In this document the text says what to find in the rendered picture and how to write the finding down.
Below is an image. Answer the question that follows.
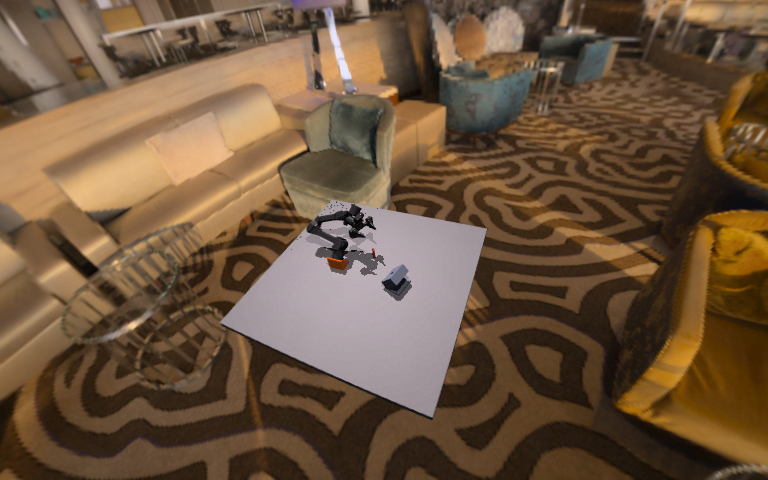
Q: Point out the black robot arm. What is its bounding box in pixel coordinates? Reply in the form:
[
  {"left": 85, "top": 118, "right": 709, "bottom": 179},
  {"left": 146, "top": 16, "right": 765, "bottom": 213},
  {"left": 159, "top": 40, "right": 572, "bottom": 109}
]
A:
[{"left": 306, "top": 204, "right": 364, "bottom": 260}]

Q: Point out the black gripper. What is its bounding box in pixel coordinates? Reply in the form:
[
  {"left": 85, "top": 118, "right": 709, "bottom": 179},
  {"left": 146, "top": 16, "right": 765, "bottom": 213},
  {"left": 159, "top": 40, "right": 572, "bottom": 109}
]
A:
[{"left": 349, "top": 216, "right": 376, "bottom": 239}]

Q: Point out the grey flat panel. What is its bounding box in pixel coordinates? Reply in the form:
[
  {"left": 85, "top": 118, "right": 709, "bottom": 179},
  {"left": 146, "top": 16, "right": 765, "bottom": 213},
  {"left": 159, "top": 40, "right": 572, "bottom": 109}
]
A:
[{"left": 381, "top": 264, "right": 411, "bottom": 296}]

